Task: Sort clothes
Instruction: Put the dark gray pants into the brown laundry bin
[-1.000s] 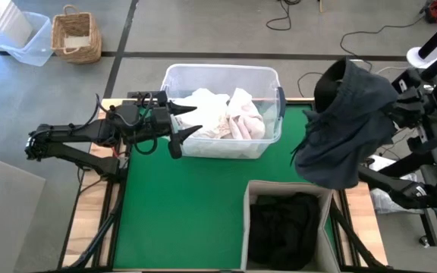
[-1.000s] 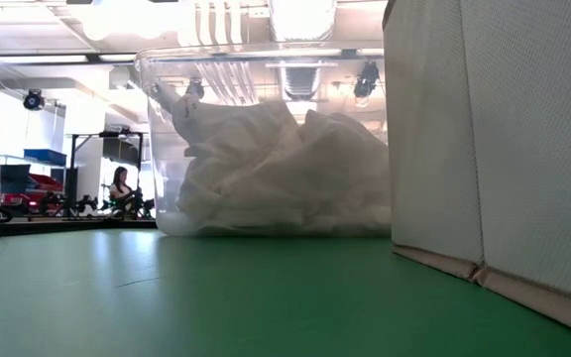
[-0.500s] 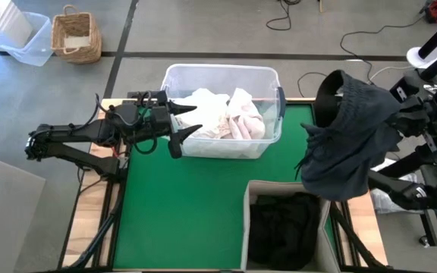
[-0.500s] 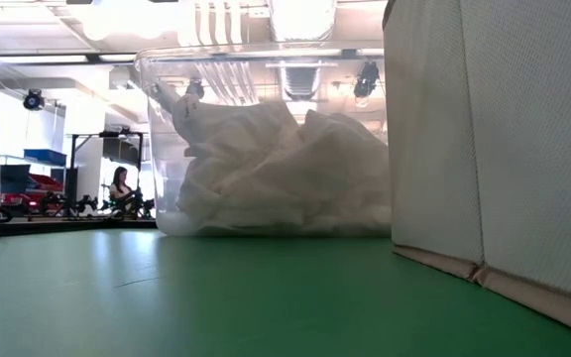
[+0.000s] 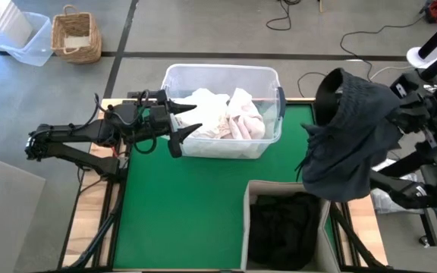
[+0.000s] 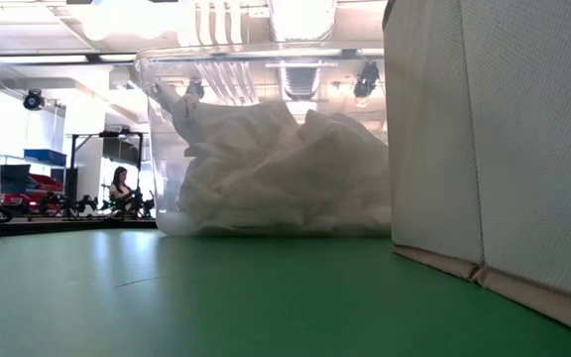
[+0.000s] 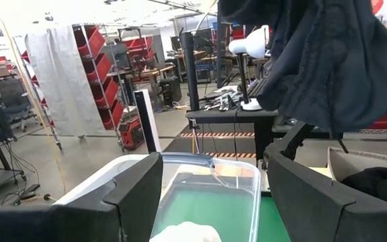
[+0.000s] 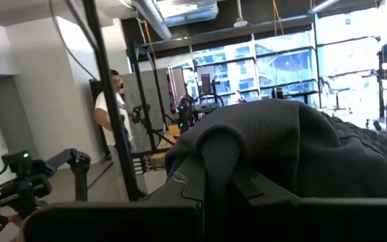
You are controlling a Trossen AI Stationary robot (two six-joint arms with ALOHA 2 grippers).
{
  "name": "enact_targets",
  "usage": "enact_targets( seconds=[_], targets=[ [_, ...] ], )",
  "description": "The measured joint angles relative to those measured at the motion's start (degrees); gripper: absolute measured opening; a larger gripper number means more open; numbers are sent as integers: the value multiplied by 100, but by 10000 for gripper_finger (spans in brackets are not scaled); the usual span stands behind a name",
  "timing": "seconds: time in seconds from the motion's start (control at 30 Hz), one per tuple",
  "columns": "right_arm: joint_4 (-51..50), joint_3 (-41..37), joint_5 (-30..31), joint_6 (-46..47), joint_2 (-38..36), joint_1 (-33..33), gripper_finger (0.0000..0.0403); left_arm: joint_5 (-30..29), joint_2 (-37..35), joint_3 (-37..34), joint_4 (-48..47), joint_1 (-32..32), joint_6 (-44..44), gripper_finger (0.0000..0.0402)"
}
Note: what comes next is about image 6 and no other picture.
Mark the large cream white garment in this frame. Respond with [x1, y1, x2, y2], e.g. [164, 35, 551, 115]
[175, 143, 316, 237]

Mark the pinkish white garment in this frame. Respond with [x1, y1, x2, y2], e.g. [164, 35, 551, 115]
[285, 108, 392, 235]

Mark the large clear plastic bin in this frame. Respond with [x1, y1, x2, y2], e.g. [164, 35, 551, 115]
[134, 42, 394, 238]

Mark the green table mat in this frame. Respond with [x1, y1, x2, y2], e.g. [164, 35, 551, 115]
[0, 227, 571, 357]

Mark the person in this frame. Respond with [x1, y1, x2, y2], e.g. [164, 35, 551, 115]
[108, 166, 136, 203]

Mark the beige fabric storage box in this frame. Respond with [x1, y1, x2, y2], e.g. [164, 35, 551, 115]
[382, 0, 571, 343]

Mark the dark blue storage bin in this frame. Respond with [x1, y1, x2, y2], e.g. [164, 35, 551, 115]
[0, 164, 32, 195]

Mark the ceiling light strip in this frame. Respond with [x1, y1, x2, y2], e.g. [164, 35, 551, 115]
[0, 53, 88, 64]

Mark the silver ceiling air duct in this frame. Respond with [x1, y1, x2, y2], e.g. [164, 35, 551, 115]
[265, 0, 339, 100]

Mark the black rig frame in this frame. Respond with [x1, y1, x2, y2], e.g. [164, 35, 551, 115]
[64, 129, 146, 219]

